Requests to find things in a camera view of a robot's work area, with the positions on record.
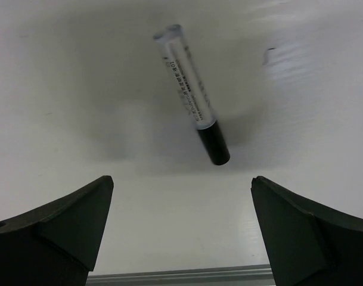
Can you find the white black-tipped makeup pen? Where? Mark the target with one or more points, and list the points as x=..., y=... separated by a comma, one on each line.
x=176, y=55

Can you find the aluminium frame rail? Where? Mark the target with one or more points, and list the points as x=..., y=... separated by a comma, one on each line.
x=239, y=275

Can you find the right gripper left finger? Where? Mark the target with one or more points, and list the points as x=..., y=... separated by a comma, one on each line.
x=57, y=243

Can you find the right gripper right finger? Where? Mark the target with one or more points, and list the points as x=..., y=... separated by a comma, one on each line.
x=307, y=243

